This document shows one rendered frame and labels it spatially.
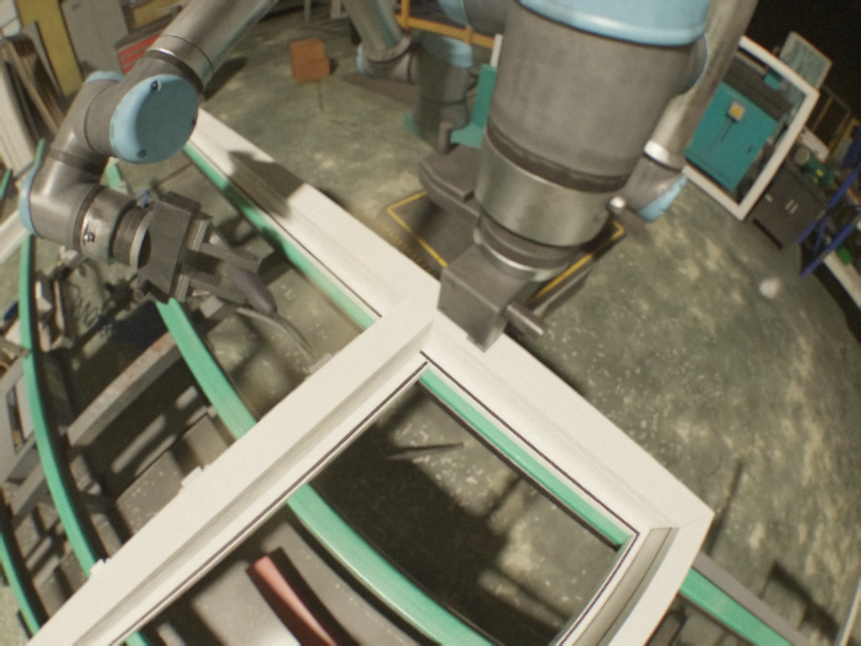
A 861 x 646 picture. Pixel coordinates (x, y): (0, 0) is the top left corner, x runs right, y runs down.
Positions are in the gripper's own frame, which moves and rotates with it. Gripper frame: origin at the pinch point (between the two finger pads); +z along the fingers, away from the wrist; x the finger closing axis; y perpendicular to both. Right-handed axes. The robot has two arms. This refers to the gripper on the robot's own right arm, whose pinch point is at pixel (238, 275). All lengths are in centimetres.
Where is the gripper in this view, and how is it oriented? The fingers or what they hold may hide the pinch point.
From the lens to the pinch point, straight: 48.4
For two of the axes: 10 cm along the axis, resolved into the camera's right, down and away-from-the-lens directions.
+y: 3.3, 5.4, -7.8
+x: 5.3, -7.9, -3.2
